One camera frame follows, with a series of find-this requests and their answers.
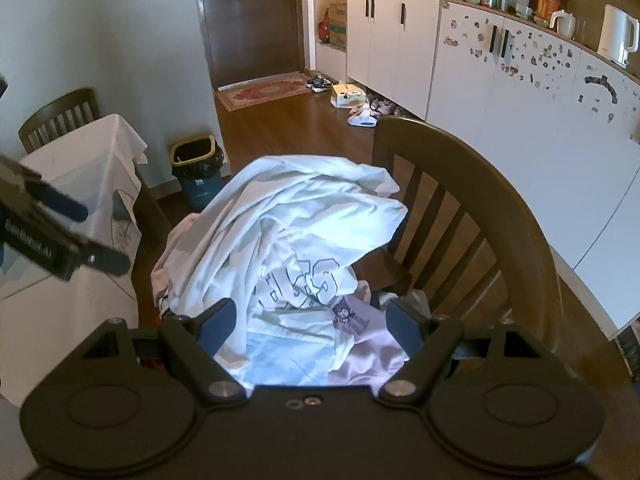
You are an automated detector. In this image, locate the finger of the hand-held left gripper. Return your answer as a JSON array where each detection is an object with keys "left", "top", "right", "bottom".
[
  {"left": 77, "top": 241, "right": 132, "bottom": 277},
  {"left": 27, "top": 179, "right": 89, "bottom": 222}
]

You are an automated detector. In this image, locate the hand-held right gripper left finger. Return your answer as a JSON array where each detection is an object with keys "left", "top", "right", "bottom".
[{"left": 82, "top": 298, "right": 248, "bottom": 407}]

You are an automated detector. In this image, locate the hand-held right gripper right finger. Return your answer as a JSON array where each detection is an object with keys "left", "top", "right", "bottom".
[{"left": 378, "top": 298, "right": 551, "bottom": 406}]

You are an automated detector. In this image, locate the white letter print T-shirt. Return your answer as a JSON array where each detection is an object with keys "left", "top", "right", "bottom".
[{"left": 177, "top": 155, "right": 411, "bottom": 388}]

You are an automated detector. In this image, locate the pink cartoon print garment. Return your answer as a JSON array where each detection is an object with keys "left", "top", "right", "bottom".
[{"left": 325, "top": 292, "right": 413, "bottom": 388}]

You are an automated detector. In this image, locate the table with white cloth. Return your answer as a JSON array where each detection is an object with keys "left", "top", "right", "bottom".
[{"left": 0, "top": 113, "right": 149, "bottom": 411}]

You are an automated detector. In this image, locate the pale pink garment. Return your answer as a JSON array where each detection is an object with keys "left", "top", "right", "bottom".
[{"left": 150, "top": 212, "right": 201, "bottom": 321}]

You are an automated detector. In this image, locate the brown wooden slat-back chair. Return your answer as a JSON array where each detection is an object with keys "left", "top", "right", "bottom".
[
  {"left": 360, "top": 116, "right": 563, "bottom": 356},
  {"left": 18, "top": 87, "right": 101, "bottom": 153}
]

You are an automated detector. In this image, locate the teal trash bin black liner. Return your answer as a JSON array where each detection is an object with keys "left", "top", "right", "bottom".
[{"left": 169, "top": 134, "right": 226, "bottom": 211}]

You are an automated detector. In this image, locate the red patterned rug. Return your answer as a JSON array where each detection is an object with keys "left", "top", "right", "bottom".
[{"left": 215, "top": 72, "right": 313, "bottom": 112}]

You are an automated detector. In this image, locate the white cabinet with stickers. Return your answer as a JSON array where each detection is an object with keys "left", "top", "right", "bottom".
[{"left": 427, "top": 0, "right": 640, "bottom": 331}]

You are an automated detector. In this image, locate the white cardboard box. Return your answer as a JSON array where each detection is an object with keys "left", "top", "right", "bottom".
[{"left": 331, "top": 83, "right": 364, "bottom": 109}]

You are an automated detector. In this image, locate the brown wooden door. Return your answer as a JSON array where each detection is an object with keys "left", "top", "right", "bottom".
[{"left": 194, "top": 0, "right": 313, "bottom": 88}]

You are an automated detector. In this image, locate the white low shelf cabinet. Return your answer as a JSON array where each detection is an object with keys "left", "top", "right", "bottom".
[{"left": 314, "top": 40, "right": 348, "bottom": 83}]

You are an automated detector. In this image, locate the white two-door cabinet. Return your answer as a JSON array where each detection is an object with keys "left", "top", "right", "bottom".
[{"left": 346, "top": 0, "right": 441, "bottom": 122}]

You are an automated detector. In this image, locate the green print cardboard box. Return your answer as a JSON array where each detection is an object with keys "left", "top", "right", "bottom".
[{"left": 327, "top": 4, "right": 348, "bottom": 51}]

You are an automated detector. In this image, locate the white jug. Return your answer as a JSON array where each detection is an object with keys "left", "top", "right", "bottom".
[{"left": 549, "top": 9, "right": 577, "bottom": 38}]

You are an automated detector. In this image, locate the white electric kettle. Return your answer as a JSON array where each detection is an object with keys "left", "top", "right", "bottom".
[{"left": 597, "top": 4, "right": 640, "bottom": 68}]

